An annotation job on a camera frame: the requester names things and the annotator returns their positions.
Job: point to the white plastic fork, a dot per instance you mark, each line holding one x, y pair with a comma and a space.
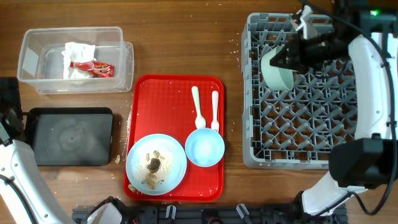
215, 100

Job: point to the clear plastic bin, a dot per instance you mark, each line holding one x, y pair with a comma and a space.
41, 60

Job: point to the red snack wrapper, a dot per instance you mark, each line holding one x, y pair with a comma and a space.
96, 68

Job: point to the grey dishwasher rack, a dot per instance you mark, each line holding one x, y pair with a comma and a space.
297, 128

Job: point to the black tray bin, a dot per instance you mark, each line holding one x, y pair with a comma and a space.
70, 136

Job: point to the white napkin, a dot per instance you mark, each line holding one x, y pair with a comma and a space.
77, 52

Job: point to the white plastic spoon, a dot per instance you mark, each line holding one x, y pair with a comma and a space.
199, 120

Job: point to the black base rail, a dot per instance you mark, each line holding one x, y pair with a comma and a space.
264, 214

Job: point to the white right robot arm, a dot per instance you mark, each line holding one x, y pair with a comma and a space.
367, 34

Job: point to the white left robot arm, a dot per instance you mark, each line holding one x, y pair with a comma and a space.
23, 188

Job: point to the red plastic tray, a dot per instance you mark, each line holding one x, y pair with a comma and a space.
163, 104

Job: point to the light blue plate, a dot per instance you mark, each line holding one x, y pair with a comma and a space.
156, 142

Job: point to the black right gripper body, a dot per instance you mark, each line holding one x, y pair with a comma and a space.
319, 50

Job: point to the green bowl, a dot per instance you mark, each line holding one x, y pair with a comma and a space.
277, 79

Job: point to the light blue bowl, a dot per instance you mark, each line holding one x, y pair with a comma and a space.
204, 147

